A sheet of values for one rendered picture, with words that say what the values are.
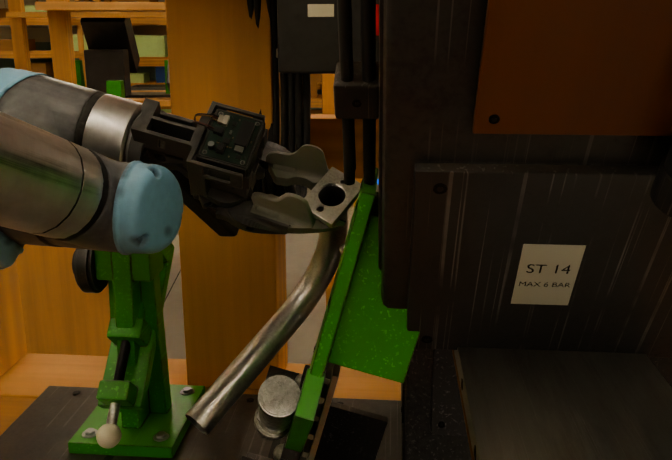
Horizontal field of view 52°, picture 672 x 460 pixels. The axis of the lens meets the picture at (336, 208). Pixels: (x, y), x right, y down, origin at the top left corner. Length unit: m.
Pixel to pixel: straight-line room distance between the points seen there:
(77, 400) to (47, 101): 0.49
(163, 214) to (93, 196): 0.06
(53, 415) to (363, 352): 0.54
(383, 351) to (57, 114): 0.37
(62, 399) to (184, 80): 0.47
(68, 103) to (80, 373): 0.58
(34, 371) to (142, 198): 0.69
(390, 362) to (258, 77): 0.46
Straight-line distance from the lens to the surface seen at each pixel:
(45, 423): 1.02
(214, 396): 0.72
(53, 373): 1.19
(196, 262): 1.00
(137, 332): 0.88
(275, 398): 0.63
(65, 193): 0.52
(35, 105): 0.70
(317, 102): 7.45
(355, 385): 1.07
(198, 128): 0.65
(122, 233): 0.56
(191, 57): 0.95
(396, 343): 0.61
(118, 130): 0.67
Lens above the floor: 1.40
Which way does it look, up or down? 14 degrees down
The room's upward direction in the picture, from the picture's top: straight up
